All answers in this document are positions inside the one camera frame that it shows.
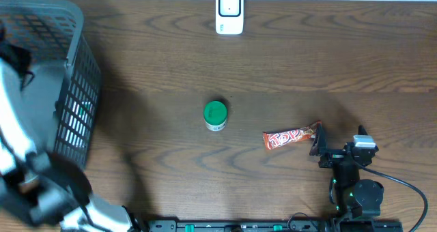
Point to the red Top chocolate bar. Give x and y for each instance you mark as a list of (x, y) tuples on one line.
[(279, 139)]

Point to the green lid jar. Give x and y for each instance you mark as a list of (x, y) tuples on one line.
[(215, 115)]

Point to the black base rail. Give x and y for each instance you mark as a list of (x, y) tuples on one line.
[(296, 224)]

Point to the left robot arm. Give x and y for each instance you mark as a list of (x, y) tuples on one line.
[(39, 187)]

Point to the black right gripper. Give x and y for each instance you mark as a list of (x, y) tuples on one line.
[(319, 147)]

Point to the grey plastic basket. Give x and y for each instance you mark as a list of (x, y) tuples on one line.
[(62, 92)]

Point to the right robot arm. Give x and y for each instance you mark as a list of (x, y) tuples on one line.
[(355, 197)]

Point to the white barcode scanner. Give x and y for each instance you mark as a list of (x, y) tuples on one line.
[(229, 17)]

